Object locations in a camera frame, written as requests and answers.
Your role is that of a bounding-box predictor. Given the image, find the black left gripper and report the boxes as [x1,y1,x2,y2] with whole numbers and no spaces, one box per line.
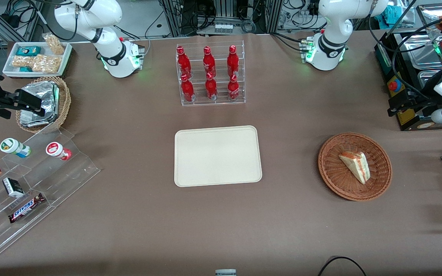
[388,90,442,117]

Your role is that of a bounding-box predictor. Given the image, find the triangular sandwich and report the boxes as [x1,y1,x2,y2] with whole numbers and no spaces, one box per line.
[338,151,371,185]

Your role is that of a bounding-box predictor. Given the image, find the light tan wicker basket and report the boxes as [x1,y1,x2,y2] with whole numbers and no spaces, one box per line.
[15,76,72,134]

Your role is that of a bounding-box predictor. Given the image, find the white rectangular snack tray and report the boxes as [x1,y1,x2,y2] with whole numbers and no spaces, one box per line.
[2,41,73,79]

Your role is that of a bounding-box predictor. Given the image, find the brown round wicker basket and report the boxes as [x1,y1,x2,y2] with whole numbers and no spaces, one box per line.
[318,132,393,202]

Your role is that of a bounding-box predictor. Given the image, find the cream rectangular tray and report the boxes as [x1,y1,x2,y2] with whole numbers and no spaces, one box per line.
[174,125,263,188]

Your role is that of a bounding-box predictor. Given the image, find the silver foil wrapped package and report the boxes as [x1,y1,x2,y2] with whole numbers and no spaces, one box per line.
[19,110,59,128]
[20,81,60,115]

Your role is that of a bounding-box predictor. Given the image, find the steel food pan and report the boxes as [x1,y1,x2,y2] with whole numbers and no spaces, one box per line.
[402,34,442,70]
[418,70,442,90]

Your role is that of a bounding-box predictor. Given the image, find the clear bag of snacks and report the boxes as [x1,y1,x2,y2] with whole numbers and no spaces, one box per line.
[32,54,63,74]
[12,55,36,69]
[42,32,65,56]

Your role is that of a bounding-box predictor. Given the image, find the green lid yogurt cup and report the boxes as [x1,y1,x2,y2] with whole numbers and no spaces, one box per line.
[0,138,32,159]

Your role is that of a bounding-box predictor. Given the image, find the black food warmer cabinet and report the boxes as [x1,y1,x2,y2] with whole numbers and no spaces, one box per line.
[374,4,442,132]

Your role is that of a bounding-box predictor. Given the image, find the red lid yogurt cup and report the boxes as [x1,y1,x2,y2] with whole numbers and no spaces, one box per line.
[45,141,73,161]

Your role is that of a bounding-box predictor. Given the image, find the teal snack box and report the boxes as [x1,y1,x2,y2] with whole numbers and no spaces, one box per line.
[16,46,42,57]

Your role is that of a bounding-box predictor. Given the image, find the clear acrylic step stand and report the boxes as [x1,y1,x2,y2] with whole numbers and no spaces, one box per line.
[0,127,101,261]

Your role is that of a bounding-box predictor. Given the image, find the small black white box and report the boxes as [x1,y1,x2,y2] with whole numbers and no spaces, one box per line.
[2,177,25,199]

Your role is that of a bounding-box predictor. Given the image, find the teal cloth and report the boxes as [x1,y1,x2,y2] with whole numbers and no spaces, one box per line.
[381,4,408,26]

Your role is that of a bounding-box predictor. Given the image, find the Snickers chocolate bar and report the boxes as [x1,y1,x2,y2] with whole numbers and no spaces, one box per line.
[8,192,46,224]

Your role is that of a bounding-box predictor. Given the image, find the red cola bottle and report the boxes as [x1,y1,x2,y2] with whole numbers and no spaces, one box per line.
[227,45,240,77]
[227,74,240,101]
[176,46,192,79]
[180,73,196,103]
[205,72,218,101]
[203,46,216,78]

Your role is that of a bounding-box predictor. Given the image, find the clear acrylic bottle rack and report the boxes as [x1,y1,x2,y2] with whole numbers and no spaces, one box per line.
[175,40,246,107]

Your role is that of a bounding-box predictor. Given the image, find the white power strip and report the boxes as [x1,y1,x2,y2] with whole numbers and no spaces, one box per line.
[212,23,234,35]

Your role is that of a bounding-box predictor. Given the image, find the black looped cable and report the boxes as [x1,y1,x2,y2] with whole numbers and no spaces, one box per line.
[318,256,367,276]

